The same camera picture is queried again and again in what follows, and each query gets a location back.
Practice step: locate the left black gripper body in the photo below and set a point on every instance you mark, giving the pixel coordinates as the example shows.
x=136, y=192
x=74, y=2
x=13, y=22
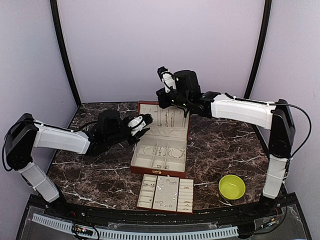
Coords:
x=136, y=139

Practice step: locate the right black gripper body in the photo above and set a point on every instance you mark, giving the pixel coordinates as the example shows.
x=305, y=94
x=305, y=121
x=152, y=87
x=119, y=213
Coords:
x=164, y=103

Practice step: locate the red jewelry box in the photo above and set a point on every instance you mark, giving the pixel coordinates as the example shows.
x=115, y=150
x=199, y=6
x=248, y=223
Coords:
x=169, y=129

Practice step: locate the red jewelry tray insert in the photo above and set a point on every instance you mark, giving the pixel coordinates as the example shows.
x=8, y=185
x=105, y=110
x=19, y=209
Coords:
x=166, y=194

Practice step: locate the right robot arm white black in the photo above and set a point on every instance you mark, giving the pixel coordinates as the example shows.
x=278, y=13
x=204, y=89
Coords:
x=182, y=90

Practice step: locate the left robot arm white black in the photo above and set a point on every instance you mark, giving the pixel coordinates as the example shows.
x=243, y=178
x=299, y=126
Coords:
x=28, y=133

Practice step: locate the thin silver bangle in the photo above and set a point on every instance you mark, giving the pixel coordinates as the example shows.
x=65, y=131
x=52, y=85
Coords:
x=149, y=150

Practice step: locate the silver pearl open bangle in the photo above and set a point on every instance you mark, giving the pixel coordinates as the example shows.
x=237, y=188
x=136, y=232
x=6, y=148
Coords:
x=176, y=153

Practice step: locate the lime green bowl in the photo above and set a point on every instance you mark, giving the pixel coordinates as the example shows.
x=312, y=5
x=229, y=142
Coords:
x=231, y=187

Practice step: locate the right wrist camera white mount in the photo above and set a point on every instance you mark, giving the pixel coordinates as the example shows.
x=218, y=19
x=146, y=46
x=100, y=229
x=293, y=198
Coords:
x=167, y=78

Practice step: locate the white slotted cable duct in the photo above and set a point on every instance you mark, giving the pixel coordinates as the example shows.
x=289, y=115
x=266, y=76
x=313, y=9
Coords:
x=122, y=231

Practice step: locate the right black frame post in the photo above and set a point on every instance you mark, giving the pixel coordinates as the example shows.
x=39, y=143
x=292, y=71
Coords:
x=259, y=48

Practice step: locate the black frame post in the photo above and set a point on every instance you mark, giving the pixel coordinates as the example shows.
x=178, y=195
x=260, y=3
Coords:
x=259, y=48
x=63, y=52

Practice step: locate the left black frame post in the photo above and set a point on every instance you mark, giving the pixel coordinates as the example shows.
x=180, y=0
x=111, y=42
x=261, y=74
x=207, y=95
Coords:
x=63, y=52

